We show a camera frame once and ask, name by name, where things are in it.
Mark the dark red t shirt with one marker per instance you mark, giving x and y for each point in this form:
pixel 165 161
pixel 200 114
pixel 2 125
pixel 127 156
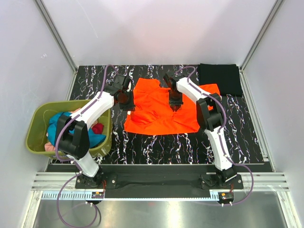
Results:
pixel 98 128

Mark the pink t shirt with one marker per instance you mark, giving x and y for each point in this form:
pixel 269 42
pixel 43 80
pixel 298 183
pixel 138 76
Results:
pixel 49 147

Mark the left aluminium corner post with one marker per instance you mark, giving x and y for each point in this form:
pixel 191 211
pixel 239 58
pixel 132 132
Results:
pixel 55 33

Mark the olive green plastic basket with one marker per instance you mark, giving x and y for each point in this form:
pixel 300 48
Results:
pixel 37 132

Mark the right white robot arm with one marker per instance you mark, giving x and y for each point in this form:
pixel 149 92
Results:
pixel 211 118

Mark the folded black t shirt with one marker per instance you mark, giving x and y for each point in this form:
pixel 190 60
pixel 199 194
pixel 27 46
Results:
pixel 226 77

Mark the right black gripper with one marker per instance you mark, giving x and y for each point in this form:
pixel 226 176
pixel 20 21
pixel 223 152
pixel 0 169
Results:
pixel 173 103

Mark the aluminium corner post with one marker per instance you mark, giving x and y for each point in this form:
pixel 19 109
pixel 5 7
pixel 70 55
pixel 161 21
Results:
pixel 262 32
pixel 55 33

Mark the right aluminium corner post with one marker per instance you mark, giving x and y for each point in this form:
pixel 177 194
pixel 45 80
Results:
pixel 262 32

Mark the orange t shirt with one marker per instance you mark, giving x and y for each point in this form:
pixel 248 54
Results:
pixel 153 115

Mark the teal t shirt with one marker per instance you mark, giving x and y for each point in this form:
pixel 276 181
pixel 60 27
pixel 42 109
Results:
pixel 95 139

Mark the aluminium frame rail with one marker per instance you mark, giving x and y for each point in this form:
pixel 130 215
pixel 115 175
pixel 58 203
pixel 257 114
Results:
pixel 51 180

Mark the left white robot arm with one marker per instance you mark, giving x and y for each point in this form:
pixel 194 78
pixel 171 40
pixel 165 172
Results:
pixel 72 137

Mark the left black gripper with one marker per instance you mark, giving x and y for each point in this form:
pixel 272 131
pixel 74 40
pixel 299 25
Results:
pixel 130 106

